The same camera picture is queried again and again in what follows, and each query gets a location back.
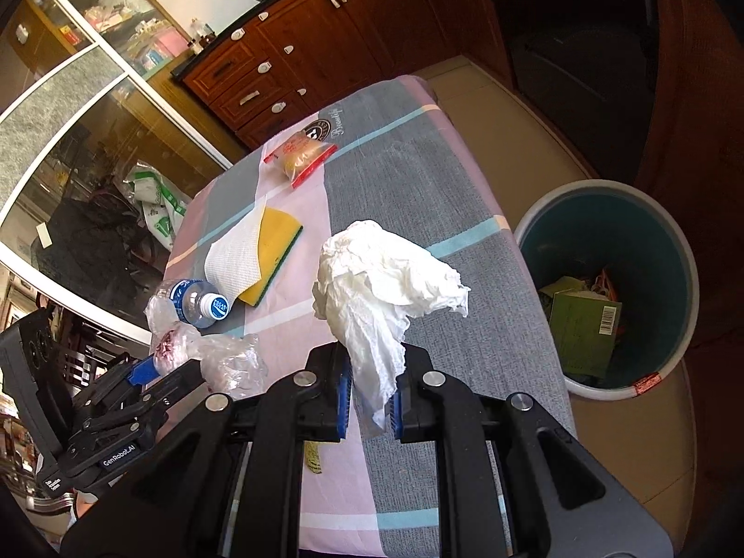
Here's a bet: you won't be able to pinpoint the white tissue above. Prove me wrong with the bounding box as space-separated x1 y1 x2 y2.
313 220 471 435

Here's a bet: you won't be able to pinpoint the clear plastic bag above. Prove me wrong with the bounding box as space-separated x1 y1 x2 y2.
153 323 269 400

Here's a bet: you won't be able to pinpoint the clear plastic water bottle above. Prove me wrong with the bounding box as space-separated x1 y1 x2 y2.
145 279 231 335

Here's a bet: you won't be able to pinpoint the white paper towel sheet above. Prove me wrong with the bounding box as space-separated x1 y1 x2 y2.
204 204 266 305

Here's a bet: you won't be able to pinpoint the yellow green sponge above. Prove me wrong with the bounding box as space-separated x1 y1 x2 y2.
239 208 303 307

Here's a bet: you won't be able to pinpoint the green pastry box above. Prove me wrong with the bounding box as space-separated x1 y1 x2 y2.
538 276 622 383

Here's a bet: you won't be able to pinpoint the teal trash bin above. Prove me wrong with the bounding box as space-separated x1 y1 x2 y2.
514 180 700 400

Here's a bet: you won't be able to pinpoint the wooden kitchen cabinets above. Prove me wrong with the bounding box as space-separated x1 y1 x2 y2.
177 0 512 149

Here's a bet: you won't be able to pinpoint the green white sack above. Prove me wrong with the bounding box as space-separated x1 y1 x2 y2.
124 161 190 252

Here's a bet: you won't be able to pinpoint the packaged bread red wrapper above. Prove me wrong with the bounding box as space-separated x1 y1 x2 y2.
264 131 337 189

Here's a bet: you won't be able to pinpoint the glass sliding door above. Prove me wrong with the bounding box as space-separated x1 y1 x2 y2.
1 0 230 344

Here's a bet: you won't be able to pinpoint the built-in black oven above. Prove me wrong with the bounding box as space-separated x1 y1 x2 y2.
492 0 658 183

